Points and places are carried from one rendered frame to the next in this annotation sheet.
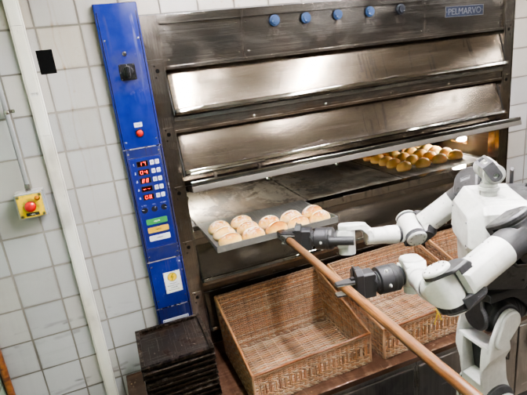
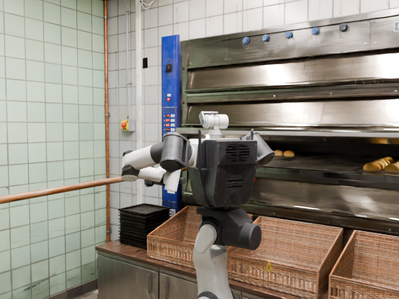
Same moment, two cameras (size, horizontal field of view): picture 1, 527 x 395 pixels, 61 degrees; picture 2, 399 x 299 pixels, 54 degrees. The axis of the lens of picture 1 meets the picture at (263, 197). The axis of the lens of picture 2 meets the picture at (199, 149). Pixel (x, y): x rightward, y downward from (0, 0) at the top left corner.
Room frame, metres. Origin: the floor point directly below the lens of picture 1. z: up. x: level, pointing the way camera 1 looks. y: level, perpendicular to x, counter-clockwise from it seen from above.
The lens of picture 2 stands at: (0.21, -2.17, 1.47)
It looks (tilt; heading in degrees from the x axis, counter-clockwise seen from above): 4 degrees down; 54
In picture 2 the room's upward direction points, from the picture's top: straight up
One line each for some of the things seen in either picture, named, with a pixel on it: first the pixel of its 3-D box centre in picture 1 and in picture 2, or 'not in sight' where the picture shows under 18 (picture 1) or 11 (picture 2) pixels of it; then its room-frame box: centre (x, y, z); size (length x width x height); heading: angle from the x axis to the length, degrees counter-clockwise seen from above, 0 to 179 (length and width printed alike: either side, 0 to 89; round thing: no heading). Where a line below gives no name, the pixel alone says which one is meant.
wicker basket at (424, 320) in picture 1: (400, 291); (284, 252); (1.95, -0.62, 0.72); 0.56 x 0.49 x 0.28; 110
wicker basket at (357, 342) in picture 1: (289, 327); (200, 235); (1.75, -0.05, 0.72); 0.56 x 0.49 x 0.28; 110
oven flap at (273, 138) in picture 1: (359, 121); (300, 113); (2.20, -0.51, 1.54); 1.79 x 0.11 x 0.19; 109
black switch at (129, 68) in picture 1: (126, 66); (167, 64); (1.81, 0.46, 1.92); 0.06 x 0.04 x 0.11; 109
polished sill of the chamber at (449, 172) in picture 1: (360, 193); (300, 172); (2.22, -0.51, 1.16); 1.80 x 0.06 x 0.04; 109
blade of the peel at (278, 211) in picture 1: (264, 220); not in sight; (1.90, 0.01, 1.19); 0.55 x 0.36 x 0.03; 109
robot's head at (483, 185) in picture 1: (488, 173); (215, 124); (1.35, -0.72, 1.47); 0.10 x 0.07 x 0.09; 170
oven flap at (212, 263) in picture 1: (364, 219); (298, 194); (2.20, -0.51, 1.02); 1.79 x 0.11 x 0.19; 109
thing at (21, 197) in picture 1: (31, 203); (127, 124); (1.67, 0.89, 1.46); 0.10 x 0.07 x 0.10; 109
